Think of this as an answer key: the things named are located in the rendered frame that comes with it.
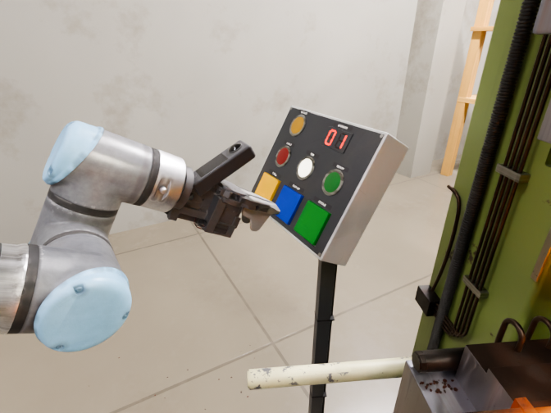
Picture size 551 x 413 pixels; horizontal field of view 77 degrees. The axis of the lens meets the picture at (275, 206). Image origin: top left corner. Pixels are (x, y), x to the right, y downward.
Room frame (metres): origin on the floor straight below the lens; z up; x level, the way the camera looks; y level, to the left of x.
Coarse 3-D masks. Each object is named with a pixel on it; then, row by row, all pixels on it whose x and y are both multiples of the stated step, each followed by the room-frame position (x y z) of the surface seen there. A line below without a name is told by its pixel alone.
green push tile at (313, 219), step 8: (304, 208) 0.67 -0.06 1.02; (312, 208) 0.66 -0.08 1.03; (320, 208) 0.64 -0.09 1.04; (304, 216) 0.66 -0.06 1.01; (312, 216) 0.64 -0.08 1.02; (320, 216) 0.63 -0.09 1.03; (328, 216) 0.62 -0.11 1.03; (296, 224) 0.66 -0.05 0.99; (304, 224) 0.65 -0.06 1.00; (312, 224) 0.63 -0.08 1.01; (320, 224) 0.62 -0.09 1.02; (304, 232) 0.63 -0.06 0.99; (312, 232) 0.62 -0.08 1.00; (320, 232) 0.61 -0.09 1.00; (312, 240) 0.60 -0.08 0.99
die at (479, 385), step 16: (464, 352) 0.34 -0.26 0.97; (480, 352) 0.33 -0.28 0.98; (496, 352) 0.33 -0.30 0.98; (512, 352) 0.33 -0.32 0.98; (528, 352) 0.33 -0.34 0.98; (544, 352) 0.33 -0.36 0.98; (464, 368) 0.33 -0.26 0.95; (480, 368) 0.31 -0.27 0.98; (496, 368) 0.30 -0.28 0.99; (512, 368) 0.30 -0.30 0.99; (528, 368) 0.30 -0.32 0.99; (544, 368) 0.30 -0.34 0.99; (464, 384) 0.32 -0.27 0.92; (480, 384) 0.30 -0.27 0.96; (496, 384) 0.28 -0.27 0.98; (512, 384) 0.27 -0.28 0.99; (528, 384) 0.27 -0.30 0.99; (544, 384) 0.27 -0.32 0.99; (480, 400) 0.29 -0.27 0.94; (496, 400) 0.27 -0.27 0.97; (512, 400) 0.25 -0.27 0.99; (528, 400) 0.25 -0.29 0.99; (544, 400) 0.25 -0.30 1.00
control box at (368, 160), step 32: (288, 128) 0.89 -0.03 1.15; (320, 128) 0.79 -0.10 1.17; (352, 128) 0.72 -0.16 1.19; (288, 160) 0.81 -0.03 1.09; (320, 160) 0.73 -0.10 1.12; (352, 160) 0.66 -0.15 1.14; (384, 160) 0.64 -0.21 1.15; (320, 192) 0.68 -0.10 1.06; (352, 192) 0.62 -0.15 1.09; (384, 192) 0.65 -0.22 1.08; (352, 224) 0.61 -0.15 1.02; (320, 256) 0.58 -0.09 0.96
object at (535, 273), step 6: (546, 240) 0.42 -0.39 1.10; (546, 246) 0.42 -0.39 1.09; (540, 252) 0.43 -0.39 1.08; (546, 252) 0.42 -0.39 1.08; (540, 258) 0.42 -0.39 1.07; (546, 258) 0.42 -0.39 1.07; (540, 264) 0.42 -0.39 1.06; (534, 270) 0.42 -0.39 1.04; (540, 270) 0.42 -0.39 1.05; (534, 276) 0.42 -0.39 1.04
